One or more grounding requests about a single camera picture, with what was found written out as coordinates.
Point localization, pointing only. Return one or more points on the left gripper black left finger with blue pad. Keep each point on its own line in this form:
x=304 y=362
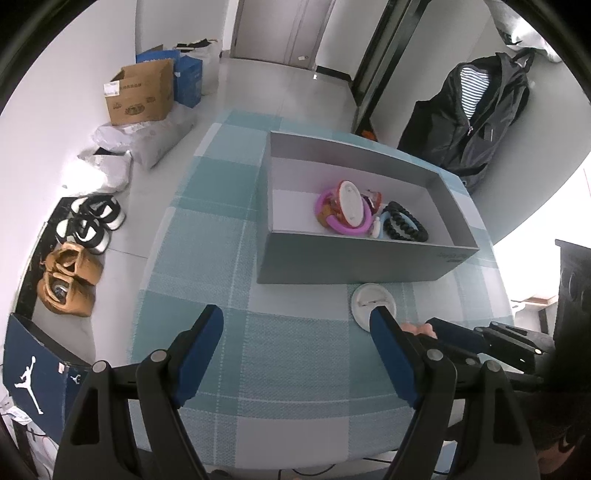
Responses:
x=175 y=373

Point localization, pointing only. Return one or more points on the person's right hand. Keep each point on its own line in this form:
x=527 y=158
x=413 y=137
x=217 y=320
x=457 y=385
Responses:
x=566 y=458

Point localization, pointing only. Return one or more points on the grey door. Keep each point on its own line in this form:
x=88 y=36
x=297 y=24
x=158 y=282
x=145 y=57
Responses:
x=285 y=32

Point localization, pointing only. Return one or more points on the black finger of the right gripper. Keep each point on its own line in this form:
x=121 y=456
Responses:
x=528 y=351
x=461 y=345

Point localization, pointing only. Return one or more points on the navy Jordan shoe box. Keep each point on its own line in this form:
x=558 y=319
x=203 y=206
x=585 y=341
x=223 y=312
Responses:
x=42 y=377

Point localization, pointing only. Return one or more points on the tan suede shoe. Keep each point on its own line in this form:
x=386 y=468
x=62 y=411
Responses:
x=75 y=261
x=65 y=295

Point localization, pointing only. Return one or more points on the red rimmed white pin badge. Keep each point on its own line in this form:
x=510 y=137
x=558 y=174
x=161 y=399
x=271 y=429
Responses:
x=349 y=204

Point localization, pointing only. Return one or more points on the striped shirt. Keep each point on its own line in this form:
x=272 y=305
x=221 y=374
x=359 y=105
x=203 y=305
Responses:
x=474 y=84

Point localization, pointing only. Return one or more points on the grey plastic parcel bag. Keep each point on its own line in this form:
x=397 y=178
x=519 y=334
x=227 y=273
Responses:
x=147 y=142

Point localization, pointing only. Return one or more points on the red and white hair clip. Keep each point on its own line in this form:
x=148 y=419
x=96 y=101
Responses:
x=373 y=199

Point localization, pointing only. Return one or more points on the black tripod with orange parts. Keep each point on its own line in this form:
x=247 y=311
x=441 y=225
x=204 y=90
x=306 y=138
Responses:
x=369 y=134

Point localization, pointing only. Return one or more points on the white plastic bag of items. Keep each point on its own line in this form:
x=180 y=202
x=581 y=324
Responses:
x=208 y=51

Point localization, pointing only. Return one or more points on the white round pin badge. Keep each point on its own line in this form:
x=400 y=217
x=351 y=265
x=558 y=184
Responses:
x=366 y=298

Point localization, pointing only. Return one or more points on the silver plastic bag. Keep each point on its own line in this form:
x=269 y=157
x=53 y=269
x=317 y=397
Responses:
x=516 y=33

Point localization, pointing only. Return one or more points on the grey cardboard tray box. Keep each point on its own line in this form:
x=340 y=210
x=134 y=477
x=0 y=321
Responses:
x=331 y=212

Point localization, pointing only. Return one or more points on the brown cardboard box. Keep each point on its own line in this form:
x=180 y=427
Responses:
x=140 y=92

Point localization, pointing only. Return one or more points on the blue cardboard box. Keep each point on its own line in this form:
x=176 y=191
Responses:
x=187 y=74

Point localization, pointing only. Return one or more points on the white plastic parcel bag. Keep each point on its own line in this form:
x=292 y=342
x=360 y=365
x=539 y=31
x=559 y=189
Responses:
x=90 y=174

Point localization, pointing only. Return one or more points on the black white slide sandal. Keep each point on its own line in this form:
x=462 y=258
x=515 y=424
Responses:
x=103 y=207

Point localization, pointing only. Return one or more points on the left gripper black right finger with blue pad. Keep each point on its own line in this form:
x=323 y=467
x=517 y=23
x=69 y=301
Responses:
x=420 y=373

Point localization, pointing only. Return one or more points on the black dresser furniture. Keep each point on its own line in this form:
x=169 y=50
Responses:
x=572 y=324

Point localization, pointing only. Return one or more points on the black hanging jacket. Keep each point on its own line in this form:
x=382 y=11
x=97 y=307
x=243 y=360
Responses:
x=440 y=133

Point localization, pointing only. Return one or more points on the pink heart plush clip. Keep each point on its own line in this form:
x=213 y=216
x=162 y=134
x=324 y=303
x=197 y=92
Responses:
x=423 y=329

